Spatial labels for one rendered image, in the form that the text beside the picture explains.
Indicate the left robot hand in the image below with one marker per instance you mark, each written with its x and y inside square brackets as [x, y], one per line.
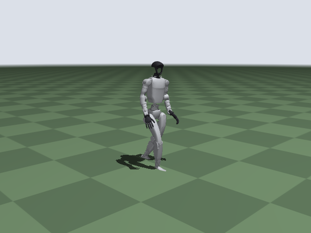
[171, 113]

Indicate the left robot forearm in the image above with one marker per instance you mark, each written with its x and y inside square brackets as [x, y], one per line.
[168, 106]

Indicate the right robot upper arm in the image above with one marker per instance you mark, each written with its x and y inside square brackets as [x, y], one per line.
[145, 84]

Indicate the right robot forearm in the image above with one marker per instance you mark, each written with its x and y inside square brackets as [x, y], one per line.
[144, 105]

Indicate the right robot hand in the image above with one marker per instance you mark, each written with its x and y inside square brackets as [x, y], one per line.
[148, 120]

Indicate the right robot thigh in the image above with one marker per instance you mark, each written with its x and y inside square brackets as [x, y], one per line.
[155, 130]

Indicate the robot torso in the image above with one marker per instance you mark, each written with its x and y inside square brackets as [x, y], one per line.
[155, 94]

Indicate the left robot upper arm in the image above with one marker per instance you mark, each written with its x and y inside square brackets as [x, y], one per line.
[166, 97]

